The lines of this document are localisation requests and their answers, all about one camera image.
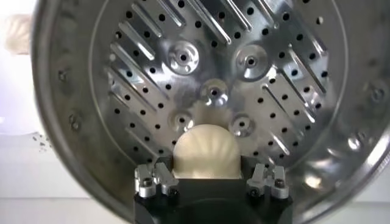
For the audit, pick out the perforated steel steamer basket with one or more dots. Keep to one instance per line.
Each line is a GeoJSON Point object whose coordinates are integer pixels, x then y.
{"type": "Point", "coordinates": [213, 61]}

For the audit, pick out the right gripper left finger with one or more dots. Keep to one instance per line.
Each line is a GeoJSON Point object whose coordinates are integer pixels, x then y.
{"type": "Point", "coordinates": [152, 182]}

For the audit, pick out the white steamed baozi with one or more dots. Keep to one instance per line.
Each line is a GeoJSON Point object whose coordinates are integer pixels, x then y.
{"type": "Point", "coordinates": [19, 33]}
{"type": "Point", "coordinates": [207, 152]}

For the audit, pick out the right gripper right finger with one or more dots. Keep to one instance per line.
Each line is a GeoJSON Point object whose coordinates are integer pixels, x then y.
{"type": "Point", "coordinates": [271, 182]}

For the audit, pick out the scattered dark crumbs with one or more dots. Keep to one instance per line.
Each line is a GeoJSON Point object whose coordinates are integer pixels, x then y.
{"type": "Point", "coordinates": [41, 143]}

